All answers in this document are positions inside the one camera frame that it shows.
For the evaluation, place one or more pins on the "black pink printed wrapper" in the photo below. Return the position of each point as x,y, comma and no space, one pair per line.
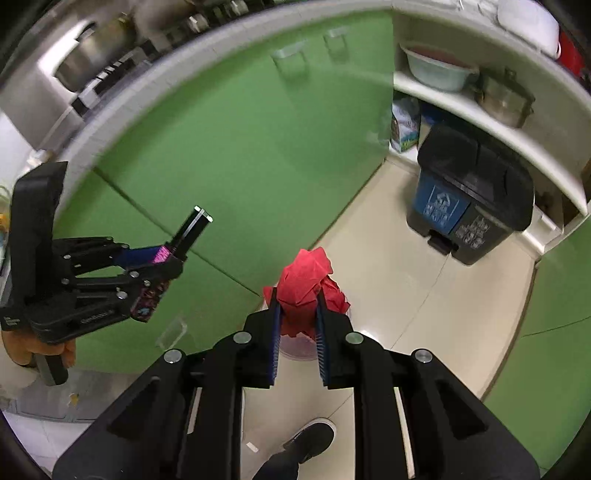
191,228

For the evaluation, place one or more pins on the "red paper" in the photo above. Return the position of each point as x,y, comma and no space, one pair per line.
304,277

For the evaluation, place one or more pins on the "red container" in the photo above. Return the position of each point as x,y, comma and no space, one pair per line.
572,53

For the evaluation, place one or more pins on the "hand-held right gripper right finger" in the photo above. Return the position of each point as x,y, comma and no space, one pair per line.
322,353

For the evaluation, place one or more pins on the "printed carton box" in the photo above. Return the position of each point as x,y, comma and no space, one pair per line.
406,124

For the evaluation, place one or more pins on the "white paper scrap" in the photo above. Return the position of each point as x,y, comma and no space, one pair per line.
253,446

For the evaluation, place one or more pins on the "clear plastic cup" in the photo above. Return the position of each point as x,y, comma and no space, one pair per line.
295,348

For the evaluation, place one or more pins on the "steel gas stove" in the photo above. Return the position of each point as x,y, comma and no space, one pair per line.
87,99

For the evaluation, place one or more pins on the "small steel pot with lid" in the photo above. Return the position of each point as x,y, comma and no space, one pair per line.
503,99

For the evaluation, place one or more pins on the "white open shelf unit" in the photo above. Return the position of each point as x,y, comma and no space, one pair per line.
517,143

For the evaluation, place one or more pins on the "person's left hand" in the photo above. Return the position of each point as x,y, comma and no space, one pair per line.
21,348

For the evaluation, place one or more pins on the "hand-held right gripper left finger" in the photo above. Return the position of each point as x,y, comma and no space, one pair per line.
275,344

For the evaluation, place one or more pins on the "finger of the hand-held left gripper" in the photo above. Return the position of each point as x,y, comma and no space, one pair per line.
138,256
115,288

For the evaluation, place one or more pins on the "row of seasoning jars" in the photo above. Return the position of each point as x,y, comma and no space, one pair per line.
207,18

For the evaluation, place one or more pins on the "large steel pot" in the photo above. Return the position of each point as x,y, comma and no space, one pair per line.
92,57

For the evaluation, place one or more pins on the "dark pants leg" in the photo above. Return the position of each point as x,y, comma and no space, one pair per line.
277,468

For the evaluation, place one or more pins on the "black blue-label trash bin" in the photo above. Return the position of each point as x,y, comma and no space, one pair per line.
461,184

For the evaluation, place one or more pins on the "black shoe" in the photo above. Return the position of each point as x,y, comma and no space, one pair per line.
314,438

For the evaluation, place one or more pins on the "green kitchen cabinet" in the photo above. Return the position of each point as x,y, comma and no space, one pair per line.
558,350
258,152

